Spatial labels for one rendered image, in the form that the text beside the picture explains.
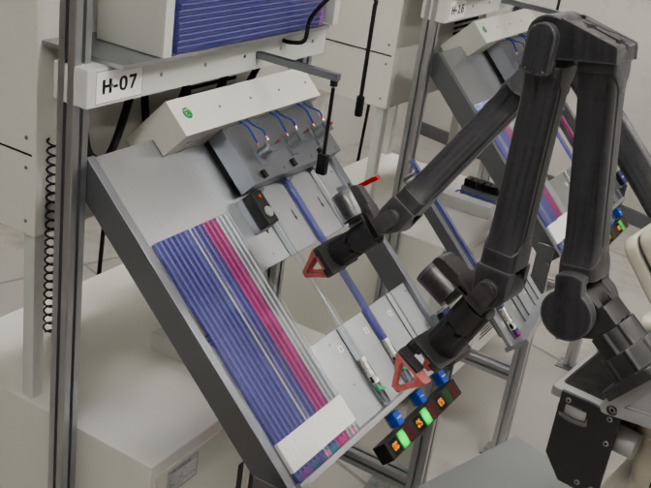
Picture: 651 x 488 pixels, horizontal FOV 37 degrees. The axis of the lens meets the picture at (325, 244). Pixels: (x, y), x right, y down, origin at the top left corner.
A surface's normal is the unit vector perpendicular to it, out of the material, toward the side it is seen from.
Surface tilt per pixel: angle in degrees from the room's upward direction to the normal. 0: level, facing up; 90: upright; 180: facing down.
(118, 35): 90
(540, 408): 0
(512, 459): 0
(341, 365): 43
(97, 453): 90
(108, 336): 0
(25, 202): 90
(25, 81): 90
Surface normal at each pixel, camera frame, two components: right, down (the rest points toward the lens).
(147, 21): -0.52, 0.29
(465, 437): 0.14, -0.90
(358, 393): 0.67, -0.44
